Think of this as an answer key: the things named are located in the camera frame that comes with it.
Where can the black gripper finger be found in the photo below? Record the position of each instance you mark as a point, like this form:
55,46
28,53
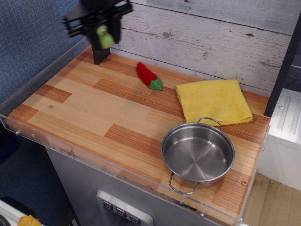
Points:
114,26
93,37

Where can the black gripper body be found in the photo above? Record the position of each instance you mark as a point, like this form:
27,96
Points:
93,13

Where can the green handled toy spatula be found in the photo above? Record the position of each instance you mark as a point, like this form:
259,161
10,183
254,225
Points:
105,38

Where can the red toy chili pepper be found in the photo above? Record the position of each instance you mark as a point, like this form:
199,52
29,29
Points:
149,78

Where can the clear acrylic table guard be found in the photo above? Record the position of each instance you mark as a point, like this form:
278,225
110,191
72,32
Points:
103,115

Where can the yellow folded cloth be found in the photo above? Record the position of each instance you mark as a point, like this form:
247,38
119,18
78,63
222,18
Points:
221,100

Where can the grey toy fridge cabinet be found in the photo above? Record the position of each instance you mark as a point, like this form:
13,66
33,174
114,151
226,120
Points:
81,182

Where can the stainless steel pot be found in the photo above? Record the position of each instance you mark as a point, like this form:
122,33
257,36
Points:
198,155

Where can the silver dispenser button panel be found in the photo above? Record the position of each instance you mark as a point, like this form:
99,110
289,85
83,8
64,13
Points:
116,212

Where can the white ribbed cabinet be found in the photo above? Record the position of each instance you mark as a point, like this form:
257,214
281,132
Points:
280,159

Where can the left black vertical post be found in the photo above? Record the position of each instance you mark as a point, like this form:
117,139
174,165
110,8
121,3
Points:
99,53

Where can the black vertical post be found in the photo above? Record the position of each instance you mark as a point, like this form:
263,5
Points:
284,69
99,53

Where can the right black vertical post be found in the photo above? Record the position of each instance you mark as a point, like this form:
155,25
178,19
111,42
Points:
284,69

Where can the yellow object with black hose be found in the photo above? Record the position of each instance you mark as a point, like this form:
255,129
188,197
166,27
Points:
23,221

